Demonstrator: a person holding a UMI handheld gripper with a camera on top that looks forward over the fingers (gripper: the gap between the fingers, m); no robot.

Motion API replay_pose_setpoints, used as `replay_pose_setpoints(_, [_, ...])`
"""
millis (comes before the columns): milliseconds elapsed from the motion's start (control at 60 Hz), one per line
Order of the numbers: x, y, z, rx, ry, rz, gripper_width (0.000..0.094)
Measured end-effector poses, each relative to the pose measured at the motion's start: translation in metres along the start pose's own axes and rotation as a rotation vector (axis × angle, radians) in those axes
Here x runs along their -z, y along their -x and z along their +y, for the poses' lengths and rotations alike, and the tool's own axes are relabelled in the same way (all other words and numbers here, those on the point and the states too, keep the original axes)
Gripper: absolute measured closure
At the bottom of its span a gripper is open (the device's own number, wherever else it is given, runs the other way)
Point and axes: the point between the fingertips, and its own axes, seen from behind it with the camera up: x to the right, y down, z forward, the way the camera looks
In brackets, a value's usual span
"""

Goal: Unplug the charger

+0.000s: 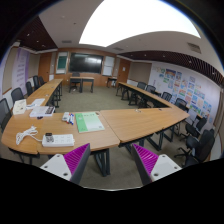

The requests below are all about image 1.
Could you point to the black office chair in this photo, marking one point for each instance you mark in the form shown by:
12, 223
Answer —
5, 114
199, 149

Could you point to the right whiteboard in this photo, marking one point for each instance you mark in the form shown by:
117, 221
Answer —
108, 66

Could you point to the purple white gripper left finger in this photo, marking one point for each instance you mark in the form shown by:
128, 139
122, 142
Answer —
69, 166

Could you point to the black wall screen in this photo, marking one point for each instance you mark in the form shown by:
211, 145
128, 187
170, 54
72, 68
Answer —
85, 63

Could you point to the wooden front desk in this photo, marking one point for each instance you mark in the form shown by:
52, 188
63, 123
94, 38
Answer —
86, 79

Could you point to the black chair behind desk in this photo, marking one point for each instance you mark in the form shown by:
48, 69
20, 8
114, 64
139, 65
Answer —
75, 80

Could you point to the white power strip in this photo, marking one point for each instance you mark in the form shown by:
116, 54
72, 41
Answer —
64, 140

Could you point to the grey charger plug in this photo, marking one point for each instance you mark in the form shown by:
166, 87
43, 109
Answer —
49, 137

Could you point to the marker pens bundle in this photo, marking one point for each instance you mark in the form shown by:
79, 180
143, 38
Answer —
68, 117

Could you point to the purple wall banner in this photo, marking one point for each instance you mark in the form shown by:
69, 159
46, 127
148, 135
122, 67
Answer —
20, 70

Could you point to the cream booklet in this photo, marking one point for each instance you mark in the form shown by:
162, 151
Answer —
19, 107

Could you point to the white book stack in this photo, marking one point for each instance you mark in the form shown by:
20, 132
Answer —
42, 111

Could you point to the green folder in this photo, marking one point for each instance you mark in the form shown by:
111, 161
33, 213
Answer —
88, 122

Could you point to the black office chair right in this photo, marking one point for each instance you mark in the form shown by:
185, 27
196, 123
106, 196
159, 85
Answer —
199, 149

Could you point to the black office chair left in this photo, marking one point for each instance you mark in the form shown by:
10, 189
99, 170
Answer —
5, 114

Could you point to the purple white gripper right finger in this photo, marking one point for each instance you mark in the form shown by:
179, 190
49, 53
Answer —
152, 167

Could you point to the white paper sheet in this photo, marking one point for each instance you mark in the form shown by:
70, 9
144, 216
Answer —
36, 102

